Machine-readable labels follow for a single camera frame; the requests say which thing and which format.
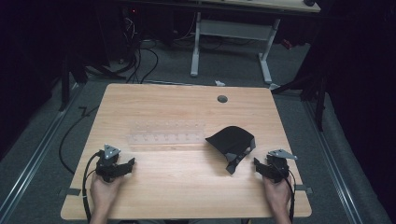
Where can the black cap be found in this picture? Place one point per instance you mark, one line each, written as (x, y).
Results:
(232, 140)

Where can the clear plastic rack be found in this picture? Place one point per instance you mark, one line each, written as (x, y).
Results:
(166, 133)

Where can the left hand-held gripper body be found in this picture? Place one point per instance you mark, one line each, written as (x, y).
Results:
(107, 166)

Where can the white frame desk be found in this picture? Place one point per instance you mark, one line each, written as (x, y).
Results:
(233, 29)

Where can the person's right hand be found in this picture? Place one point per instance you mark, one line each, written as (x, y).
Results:
(277, 194)

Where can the metal floor rail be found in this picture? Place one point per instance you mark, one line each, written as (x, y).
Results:
(334, 165)
(34, 155)

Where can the grey tape strip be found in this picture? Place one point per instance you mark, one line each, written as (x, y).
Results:
(71, 192)
(303, 188)

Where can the person's left hand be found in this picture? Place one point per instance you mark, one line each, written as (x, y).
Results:
(104, 193)

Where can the white scrap on floor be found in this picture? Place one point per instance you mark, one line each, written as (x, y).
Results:
(219, 83)

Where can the small red object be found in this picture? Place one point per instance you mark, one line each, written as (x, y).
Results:
(287, 44)

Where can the round table grommet hole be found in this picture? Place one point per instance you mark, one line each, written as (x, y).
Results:
(222, 99)

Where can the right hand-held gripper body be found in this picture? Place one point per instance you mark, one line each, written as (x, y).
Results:
(277, 166)

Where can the black metal stand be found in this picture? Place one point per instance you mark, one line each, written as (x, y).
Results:
(314, 87)
(70, 77)

